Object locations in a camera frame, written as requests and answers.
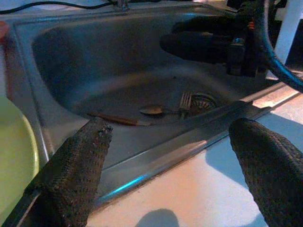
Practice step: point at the metal spoon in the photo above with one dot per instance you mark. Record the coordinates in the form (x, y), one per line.
(151, 110)

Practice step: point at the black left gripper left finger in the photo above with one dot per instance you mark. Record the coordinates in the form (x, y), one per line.
(71, 177)

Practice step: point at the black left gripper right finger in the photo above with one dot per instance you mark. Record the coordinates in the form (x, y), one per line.
(274, 170)

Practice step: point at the round sink drain strainer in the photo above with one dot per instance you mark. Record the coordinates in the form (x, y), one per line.
(203, 102)

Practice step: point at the stainless steel sink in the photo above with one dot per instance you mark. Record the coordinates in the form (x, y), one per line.
(106, 59)

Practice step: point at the green plate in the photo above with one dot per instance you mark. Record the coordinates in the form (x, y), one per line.
(14, 153)

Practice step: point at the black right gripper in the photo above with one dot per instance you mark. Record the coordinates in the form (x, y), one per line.
(246, 56)

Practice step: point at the wooden chopstick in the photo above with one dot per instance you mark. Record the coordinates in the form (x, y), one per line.
(118, 119)

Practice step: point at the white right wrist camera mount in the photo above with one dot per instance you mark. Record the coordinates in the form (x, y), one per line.
(284, 23)

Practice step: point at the metal fork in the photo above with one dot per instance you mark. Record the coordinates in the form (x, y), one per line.
(185, 101)

